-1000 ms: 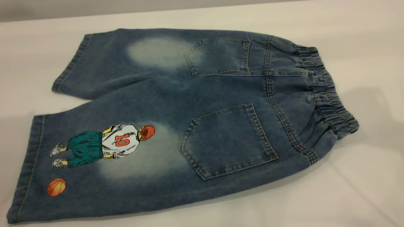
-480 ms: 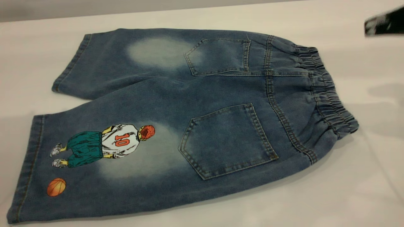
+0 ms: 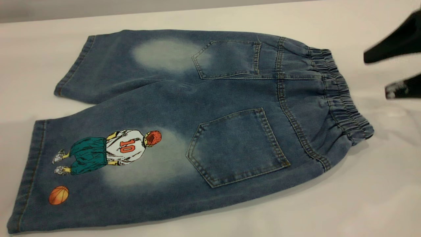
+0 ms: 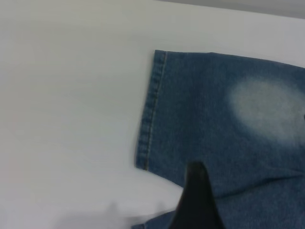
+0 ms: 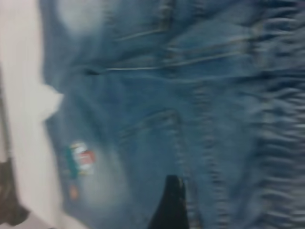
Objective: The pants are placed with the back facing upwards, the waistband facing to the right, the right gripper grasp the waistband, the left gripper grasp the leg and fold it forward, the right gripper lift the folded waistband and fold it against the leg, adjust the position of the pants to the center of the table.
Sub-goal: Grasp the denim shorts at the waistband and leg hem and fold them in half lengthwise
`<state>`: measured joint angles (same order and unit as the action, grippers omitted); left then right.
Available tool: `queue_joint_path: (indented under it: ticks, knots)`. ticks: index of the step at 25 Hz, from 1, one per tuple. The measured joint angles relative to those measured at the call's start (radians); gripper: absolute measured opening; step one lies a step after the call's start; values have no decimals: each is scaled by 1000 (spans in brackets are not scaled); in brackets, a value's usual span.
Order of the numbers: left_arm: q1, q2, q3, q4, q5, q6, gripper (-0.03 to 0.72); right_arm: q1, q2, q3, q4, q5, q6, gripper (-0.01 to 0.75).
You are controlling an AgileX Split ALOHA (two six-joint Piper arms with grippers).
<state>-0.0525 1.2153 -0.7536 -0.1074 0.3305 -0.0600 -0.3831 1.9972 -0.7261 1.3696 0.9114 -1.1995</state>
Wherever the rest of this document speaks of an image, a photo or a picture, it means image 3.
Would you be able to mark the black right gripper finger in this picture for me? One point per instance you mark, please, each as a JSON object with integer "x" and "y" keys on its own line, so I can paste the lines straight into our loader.
{"x": 408, "y": 89}
{"x": 399, "y": 42}

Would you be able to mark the blue denim shorts basketball print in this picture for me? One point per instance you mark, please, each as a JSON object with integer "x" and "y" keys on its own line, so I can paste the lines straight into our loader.
{"x": 204, "y": 108}

